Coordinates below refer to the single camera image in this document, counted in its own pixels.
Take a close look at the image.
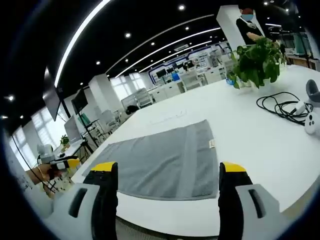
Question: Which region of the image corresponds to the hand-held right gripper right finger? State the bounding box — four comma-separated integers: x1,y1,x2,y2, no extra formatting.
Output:
217,161,289,240

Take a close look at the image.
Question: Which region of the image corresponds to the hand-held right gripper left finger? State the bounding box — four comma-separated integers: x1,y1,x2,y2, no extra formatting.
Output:
37,161,119,240

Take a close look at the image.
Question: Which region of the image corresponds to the grey towel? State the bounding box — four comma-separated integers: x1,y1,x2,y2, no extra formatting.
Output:
81,119,219,201

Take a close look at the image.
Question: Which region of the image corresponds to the person's left hand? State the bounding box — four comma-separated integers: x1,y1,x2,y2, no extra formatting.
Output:
39,163,63,183

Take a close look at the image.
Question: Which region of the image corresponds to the small green plant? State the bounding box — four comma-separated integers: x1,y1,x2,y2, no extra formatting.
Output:
59,134,70,148

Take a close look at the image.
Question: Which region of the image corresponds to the white table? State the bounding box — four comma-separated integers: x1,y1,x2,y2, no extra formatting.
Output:
71,63,320,238

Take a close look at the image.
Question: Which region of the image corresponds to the hanging dark screen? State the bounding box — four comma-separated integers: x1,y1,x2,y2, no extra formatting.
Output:
41,66,62,122

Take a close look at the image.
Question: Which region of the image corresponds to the black monitor on stand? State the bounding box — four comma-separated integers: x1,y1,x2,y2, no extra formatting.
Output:
70,88,89,111

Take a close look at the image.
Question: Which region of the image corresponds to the white round controller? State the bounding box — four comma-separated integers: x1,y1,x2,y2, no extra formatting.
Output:
304,109,320,136

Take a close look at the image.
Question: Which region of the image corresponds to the potted green plant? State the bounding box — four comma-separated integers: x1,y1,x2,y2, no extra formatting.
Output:
226,37,288,90

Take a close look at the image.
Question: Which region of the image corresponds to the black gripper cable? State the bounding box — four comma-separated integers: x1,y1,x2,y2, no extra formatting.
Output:
10,134,52,192

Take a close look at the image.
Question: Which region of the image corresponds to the coiled black cable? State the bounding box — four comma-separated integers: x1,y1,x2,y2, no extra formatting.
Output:
256,91,310,123

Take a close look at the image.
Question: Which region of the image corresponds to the white cable plug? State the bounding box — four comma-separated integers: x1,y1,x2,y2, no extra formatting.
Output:
290,101,307,114

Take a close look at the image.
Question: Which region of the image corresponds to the grey headset strap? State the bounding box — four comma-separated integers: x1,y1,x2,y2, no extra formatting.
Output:
305,79,320,101

